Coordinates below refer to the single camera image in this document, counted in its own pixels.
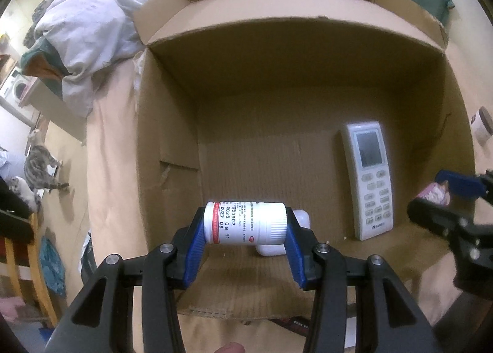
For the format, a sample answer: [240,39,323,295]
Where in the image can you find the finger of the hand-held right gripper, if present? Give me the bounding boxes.
[407,199,493,288]
[437,169,493,199]

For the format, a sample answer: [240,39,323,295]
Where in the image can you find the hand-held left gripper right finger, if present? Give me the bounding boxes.
[284,208,440,353]

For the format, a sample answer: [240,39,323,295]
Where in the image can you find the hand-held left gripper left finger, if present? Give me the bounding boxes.
[46,207,210,353]

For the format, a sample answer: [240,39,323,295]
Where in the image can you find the pink dotted strip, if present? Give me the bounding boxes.
[418,181,451,206]

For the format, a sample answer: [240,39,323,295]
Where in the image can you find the white pill bottle red label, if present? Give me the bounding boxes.
[203,201,289,246]

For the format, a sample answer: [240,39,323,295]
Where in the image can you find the brown cardboard box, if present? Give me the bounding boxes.
[133,0,476,319]

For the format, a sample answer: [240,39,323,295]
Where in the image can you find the white jar brown lid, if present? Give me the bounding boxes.
[470,106,493,146]

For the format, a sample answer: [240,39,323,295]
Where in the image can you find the dark red cloth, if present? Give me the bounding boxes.
[270,316,311,334]

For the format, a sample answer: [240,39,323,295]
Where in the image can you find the white remote control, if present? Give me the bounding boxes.
[340,120,394,241]

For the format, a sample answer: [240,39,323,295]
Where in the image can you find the blue cloth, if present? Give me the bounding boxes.
[39,237,66,296]

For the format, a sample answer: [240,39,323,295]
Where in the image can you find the wooden chair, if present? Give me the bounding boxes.
[0,210,58,328]

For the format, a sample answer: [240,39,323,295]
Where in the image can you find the grey tabby cat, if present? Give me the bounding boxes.
[24,129,70,194]

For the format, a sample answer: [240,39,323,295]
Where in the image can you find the white cat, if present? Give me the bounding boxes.
[10,176,42,212]

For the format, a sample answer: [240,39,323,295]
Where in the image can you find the black bag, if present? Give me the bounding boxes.
[0,178,37,246]

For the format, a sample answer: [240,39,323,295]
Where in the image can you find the white washing machine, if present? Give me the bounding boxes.
[0,68,35,111]

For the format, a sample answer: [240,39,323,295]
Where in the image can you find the green orange cloth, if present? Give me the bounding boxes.
[21,37,74,80]

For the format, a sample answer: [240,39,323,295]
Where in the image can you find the white duvet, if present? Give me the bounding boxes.
[33,0,155,118]

